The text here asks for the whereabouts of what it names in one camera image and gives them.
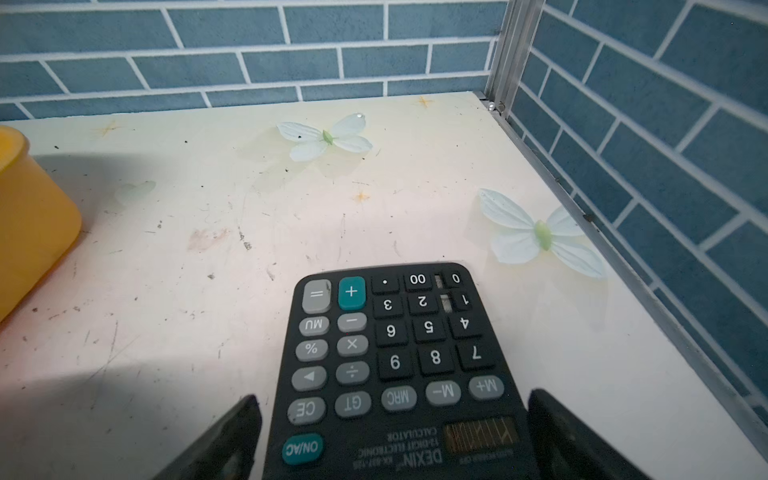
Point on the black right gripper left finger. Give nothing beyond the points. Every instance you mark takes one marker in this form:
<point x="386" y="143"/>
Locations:
<point x="225" y="451"/>

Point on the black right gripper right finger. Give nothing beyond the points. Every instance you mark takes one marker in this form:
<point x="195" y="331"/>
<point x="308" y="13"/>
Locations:
<point x="566" y="448"/>

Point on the black desk calculator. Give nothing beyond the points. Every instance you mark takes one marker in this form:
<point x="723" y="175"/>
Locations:
<point x="395" y="372"/>

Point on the yellow plastic tub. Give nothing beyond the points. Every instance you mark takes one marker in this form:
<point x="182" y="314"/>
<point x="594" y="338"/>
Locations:
<point x="39" y="222"/>

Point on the metal frame corner post right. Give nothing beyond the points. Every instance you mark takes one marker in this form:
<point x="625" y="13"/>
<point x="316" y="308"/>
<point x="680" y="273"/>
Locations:
<point x="516" y="36"/>

